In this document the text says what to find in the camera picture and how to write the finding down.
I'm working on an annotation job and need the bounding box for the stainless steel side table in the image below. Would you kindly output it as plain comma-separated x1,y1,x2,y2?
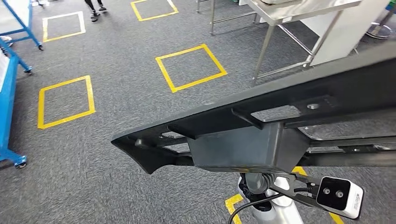
247,0,363,87

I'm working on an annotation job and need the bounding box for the black camera cable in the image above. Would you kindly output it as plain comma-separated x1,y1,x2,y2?
227,187,317,224

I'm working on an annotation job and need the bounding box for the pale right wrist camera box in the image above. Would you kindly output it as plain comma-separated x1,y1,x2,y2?
315,176,365,220

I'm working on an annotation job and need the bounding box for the round metal stand base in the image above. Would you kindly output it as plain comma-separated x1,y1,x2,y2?
366,8,396,40

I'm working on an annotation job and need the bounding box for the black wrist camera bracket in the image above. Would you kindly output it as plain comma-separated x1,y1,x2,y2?
269,172,319,208

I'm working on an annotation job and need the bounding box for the stainless steel table frame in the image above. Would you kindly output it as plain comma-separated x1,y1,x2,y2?
195,0,258,35

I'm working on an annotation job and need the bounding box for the black plastic frame part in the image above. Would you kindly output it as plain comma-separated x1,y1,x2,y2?
111,40,396,175

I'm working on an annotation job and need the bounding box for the blue wheeled shelf rack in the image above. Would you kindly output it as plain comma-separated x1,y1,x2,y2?
0,0,44,51
0,38,33,170

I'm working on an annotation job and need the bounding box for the white panel cabinet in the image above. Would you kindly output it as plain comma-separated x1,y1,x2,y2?
300,0,392,67

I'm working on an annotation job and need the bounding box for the person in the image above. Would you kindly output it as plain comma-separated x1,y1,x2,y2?
84,0,108,22

